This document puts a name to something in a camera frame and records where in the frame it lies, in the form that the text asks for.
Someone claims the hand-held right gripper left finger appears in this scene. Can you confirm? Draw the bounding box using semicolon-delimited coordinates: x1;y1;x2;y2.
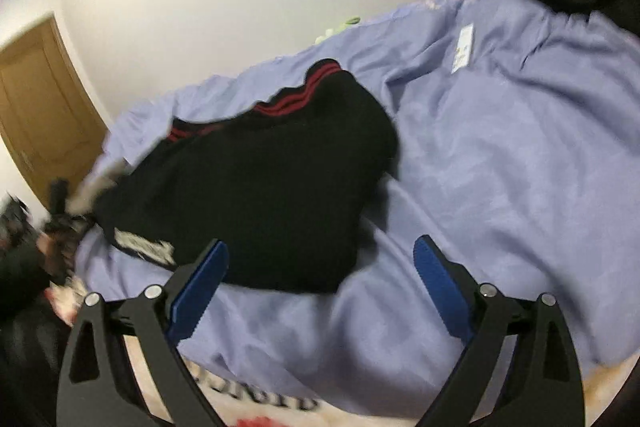
56;238;230;427

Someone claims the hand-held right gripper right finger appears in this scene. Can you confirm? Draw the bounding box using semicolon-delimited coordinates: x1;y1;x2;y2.
413;234;587;427

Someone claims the black jacket with red stripes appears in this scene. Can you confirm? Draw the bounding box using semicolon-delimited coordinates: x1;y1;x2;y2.
91;58;402;296

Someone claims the dark patterned bag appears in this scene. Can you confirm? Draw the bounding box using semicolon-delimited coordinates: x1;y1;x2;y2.
0;192;32;253

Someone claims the wooden door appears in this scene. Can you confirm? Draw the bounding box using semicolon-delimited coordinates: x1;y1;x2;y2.
0;11;109;219

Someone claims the lavender bed sheet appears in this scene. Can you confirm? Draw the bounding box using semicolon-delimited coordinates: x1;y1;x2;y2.
74;0;640;419

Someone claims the white sheet label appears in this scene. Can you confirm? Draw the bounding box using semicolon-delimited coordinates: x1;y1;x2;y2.
450;24;476;74

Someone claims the green soft item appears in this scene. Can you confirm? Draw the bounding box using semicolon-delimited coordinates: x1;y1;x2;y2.
314;14;364;46

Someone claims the black leather bed frame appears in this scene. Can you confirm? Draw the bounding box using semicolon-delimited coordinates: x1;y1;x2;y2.
0;307;81;427

